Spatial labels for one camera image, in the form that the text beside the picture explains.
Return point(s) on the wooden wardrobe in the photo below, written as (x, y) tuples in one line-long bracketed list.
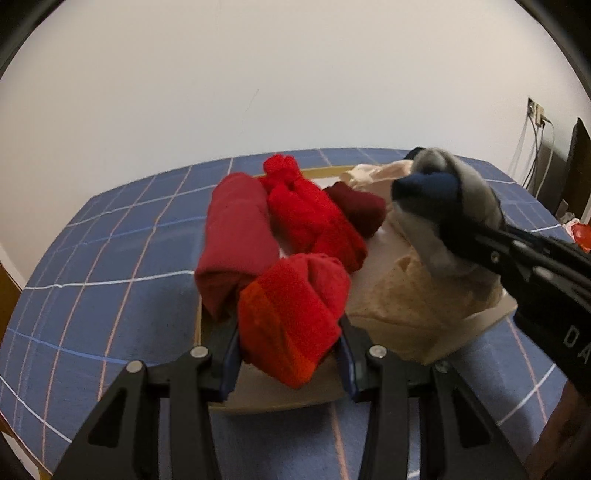
[(5, 286)]

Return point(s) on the grey and navy sock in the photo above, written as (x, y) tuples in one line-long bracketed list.
[(466, 194)]

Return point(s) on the maroon sock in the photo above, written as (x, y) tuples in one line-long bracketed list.
[(362, 207)]

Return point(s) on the red plastic bag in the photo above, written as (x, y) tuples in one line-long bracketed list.
[(581, 235)]

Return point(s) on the wall socket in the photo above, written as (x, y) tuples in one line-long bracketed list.
[(538, 110)]

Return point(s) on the blue plaid tablecloth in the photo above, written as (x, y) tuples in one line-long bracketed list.
[(115, 240)]

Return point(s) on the bright red sock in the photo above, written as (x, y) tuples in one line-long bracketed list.
[(300, 207)]

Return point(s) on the shallow cardboard tray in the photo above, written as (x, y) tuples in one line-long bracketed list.
[(281, 398)]

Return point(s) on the cream dotted underwear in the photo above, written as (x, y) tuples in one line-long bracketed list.
[(415, 286)]

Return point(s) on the red and orange sock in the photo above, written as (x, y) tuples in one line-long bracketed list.
[(291, 314)]

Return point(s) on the black monitor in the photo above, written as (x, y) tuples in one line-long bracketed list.
[(577, 170)]

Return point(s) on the dark wooden desk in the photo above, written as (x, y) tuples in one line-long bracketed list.
[(549, 436)]

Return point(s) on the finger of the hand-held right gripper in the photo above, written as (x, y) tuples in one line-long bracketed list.
[(549, 249), (489, 256)]

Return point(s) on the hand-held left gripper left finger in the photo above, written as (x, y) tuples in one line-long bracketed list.
[(229, 364)]

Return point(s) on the dark red underwear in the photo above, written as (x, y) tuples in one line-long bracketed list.
[(235, 240)]

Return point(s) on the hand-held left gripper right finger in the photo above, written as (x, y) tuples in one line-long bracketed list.
[(347, 364)]

